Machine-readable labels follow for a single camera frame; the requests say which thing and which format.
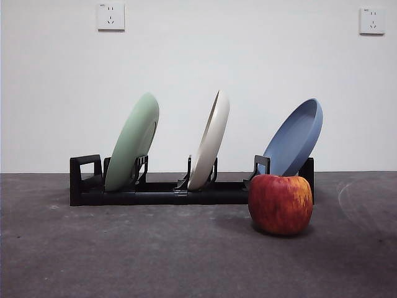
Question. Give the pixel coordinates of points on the red apple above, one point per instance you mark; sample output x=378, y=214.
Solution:
x=279, y=205

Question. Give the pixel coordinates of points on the blue plate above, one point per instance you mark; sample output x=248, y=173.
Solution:
x=294, y=139

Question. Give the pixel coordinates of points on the white wall socket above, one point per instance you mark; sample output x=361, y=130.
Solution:
x=111, y=17
x=372, y=21

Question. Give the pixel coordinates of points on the cream plate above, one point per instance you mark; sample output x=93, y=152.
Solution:
x=211, y=139

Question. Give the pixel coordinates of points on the green plate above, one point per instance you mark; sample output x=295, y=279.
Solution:
x=130, y=139

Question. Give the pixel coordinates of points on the black plate rack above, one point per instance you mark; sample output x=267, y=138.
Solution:
x=155, y=196

